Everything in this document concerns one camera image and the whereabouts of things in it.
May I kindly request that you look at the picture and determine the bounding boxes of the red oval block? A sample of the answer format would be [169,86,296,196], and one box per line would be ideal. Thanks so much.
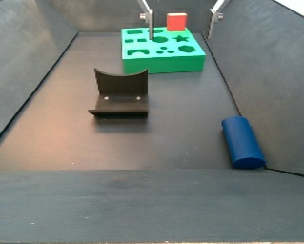
[167,13,187,31]

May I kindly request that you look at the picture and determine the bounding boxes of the blue cylinder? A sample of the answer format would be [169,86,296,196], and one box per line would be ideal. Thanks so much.
[221,116,266,169]

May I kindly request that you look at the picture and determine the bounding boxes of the green foam shape-sorter block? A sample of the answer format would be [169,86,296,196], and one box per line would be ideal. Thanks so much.
[121,27,207,74]

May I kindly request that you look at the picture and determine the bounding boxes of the black curved fixture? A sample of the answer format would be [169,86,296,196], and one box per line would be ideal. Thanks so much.
[88,69,149,116]

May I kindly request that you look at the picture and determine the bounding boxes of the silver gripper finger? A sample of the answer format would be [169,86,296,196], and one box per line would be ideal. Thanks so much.
[137,0,153,39]
[207,0,225,39]

